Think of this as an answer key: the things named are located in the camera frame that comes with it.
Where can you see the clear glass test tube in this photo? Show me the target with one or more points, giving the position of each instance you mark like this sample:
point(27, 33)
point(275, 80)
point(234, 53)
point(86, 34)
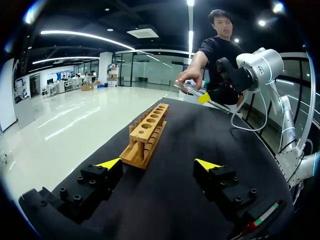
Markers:
point(215, 103)

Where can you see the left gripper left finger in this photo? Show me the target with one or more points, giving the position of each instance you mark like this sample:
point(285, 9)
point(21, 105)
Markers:
point(95, 185)

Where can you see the wooden test tube rack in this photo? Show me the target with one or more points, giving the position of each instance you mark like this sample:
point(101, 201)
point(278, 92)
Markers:
point(146, 136)

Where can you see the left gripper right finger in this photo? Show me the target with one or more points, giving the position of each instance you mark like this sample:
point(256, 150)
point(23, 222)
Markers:
point(222, 186)

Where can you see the person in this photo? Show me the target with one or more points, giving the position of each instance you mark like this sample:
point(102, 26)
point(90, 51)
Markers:
point(220, 50)

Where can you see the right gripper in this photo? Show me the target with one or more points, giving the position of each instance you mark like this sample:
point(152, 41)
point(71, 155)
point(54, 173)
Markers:
point(235, 80)

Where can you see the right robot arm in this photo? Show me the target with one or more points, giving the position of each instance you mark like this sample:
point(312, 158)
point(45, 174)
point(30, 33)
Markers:
point(262, 66)

